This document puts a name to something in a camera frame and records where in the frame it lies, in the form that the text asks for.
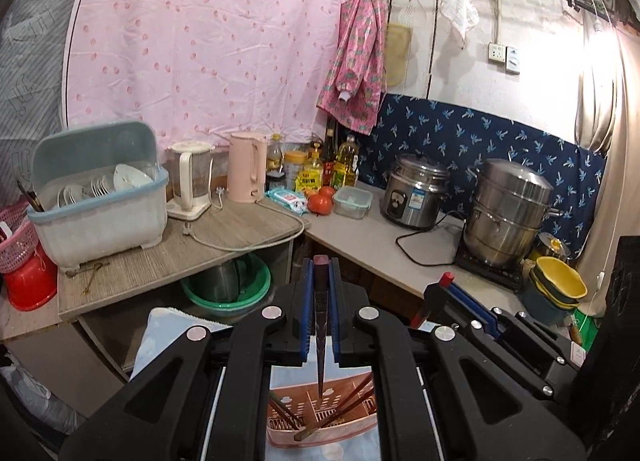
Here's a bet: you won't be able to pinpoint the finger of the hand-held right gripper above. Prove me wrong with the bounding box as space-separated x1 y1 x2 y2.
423 284 557 402
446 283 584 382

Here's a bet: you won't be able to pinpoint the yellow-lidded tin can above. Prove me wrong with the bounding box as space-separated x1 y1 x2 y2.
283 151 307 192

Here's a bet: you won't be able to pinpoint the pink perforated utensil holder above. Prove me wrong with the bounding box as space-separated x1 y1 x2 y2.
266 375 379 449

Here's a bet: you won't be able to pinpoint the wet wipes pack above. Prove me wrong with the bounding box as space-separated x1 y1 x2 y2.
265 188 308 216

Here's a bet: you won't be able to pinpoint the brown bottle yellow cap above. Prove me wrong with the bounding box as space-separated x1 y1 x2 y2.
266 134 285 177

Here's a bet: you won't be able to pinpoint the large cooking oil bottle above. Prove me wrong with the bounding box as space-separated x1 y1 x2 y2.
332 135 361 188

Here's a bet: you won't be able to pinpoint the white power cable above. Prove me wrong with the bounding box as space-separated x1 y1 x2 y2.
185 196 306 249

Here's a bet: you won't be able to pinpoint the white slotted spatula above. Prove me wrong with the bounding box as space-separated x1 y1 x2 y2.
397 0 428 32

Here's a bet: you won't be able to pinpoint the white dish box teal lid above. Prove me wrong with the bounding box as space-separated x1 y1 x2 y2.
27 121 170 269

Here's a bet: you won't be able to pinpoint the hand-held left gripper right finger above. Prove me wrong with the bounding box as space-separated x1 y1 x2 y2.
327 257 586 461

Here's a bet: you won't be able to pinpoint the steel rice cooker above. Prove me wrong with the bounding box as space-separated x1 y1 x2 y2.
380 154 451 231

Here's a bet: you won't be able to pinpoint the dark utensil handle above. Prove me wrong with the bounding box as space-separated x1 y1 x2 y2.
16 180 46 212

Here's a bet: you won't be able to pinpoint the grey plastic bags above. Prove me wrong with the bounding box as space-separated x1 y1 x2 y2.
0 363 86 437

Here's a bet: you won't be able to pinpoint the green plastic bag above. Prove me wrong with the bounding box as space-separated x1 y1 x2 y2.
575 308 601 337

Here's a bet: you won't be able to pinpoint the black induction cooker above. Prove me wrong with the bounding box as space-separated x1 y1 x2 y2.
452 248 528 289

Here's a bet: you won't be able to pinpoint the beige curtain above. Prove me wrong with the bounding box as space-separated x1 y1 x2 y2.
575 16 640 322

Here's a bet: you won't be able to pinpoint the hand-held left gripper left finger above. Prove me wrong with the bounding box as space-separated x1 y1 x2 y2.
60 257 316 461

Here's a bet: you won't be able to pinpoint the light blue dotted blanket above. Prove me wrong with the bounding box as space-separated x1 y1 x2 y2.
131 307 381 461

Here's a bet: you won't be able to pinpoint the green plastic basin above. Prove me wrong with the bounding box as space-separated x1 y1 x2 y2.
181 253 272 319

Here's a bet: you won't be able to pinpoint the stack of white dishes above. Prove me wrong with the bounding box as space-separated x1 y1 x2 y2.
57 164 153 207

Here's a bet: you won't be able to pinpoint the pink floral smock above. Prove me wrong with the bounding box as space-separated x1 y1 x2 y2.
316 0 388 136

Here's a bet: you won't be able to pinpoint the blue leaf-print cloth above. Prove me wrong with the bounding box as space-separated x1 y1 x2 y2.
356 94 608 262

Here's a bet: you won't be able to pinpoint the red plastic basin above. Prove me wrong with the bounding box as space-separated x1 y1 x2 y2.
2 251 58 312

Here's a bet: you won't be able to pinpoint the pink electric kettle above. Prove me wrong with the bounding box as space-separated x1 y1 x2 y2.
226 131 268 204

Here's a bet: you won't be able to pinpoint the yellow seasoning packet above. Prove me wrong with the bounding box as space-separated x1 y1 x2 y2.
295 171 321 194

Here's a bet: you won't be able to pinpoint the clear plastic food container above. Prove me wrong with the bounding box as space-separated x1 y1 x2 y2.
331 186 373 219

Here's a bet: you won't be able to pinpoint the dark brown chopstick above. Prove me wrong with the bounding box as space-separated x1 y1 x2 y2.
311 255 330 399

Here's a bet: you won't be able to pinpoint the yellow hanging cutting board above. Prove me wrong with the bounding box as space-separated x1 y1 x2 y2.
385 22 413 87

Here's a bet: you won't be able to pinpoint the pink dotted curtain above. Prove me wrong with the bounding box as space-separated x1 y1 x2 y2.
62 0 346 152

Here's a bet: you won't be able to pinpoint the pink plastic basket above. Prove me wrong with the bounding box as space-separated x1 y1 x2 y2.
0 201 41 274

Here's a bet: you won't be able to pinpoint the white blender jug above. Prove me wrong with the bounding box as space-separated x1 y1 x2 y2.
165 141 216 221

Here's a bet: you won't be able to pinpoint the yellow bowl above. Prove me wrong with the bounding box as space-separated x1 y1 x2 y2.
534 256 588 299

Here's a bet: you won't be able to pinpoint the white hanging cloth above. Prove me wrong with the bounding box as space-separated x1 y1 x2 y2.
440 0 480 49

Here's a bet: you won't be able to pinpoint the steel steamer pot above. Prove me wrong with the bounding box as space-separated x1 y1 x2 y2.
462 158 563 269

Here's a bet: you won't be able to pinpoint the dark sauce bottle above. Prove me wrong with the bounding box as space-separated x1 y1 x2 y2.
324 116 337 167

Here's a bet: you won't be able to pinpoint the grey patterned curtain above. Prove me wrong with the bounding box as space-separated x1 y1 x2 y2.
0 0 101 212

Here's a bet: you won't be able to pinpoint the black power cable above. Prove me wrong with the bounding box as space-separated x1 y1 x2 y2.
396 211 468 267

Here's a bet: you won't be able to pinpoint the small brown twig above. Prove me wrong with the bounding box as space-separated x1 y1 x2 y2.
65 261 111 297

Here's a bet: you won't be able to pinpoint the stack of yellow green bowls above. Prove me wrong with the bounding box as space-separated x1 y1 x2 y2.
520 271 581 326

